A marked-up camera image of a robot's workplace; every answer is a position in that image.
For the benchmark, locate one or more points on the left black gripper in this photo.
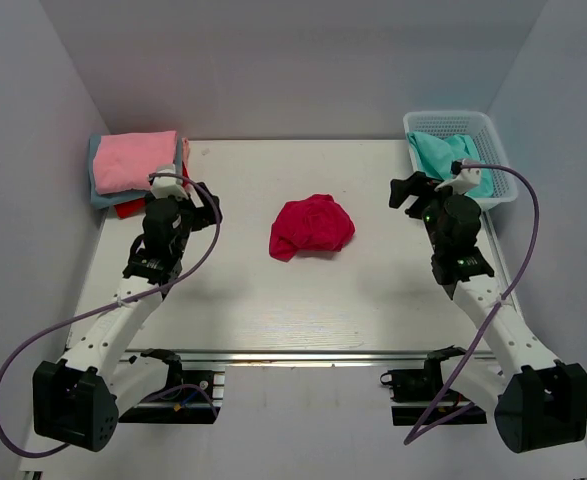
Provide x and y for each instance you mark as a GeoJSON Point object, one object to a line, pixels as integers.
{"type": "Point", "coordinates": [207, 215]}

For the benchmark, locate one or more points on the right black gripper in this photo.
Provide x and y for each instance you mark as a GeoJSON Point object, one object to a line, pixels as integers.
{"type": "Point", "coordinates": [401, 189]}

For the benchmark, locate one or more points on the crimson red t shirt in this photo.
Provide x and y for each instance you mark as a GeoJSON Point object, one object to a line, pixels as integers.
{"type": "Point", "coordinates": [317, 223]}

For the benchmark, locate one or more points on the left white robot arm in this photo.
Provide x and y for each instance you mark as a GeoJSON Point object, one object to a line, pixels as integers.
{"type": "Point", "coordinates": [79, 399]}

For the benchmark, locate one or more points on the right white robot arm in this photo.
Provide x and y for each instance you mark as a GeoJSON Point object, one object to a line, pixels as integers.
{"type": "Point", "coordinates": [506, 374]}

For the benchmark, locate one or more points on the teal crumpled t shirt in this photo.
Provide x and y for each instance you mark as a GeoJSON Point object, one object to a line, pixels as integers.
{"type": "Point", "coordinates": [436, 155]}

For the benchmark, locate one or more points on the peach folded t shirt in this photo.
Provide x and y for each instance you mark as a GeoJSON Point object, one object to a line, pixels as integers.
{"type": "Point", "coordinates": [185, 150]}

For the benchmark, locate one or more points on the white plastic basket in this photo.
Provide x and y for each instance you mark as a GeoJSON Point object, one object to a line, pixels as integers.
{"type": "Point", "coordinates": [496, 186]}

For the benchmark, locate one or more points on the grey-blue folded t shirt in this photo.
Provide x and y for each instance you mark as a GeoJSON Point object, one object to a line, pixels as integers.
{"type": "Point", "coordinates": [105, 201]}

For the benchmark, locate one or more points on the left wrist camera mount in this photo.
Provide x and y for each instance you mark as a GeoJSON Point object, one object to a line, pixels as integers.
{"type": "Point", "coordinates": [164, 183]}

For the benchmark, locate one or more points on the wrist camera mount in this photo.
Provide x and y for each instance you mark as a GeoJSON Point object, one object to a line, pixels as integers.
{"type": "Point", "coordinates": [164, 183]}
{"type": "Point", "coordinates": [466, 176]}

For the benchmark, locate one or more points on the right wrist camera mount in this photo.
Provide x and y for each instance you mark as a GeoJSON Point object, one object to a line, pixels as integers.
{"type": "Point", "coordinates": [466, 176]}

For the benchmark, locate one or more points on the aluminium table edge rail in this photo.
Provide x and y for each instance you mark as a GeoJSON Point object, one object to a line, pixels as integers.
{"type": "Point", "coordinates": [206, 358]}

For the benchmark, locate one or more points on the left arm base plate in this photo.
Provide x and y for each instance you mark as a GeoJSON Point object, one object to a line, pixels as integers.
{"type": "Point", "coordinates": [192, 393]}

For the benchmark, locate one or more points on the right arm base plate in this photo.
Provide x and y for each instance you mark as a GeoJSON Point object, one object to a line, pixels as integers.
{"type": "Point", "coordinates": [413, 389]}

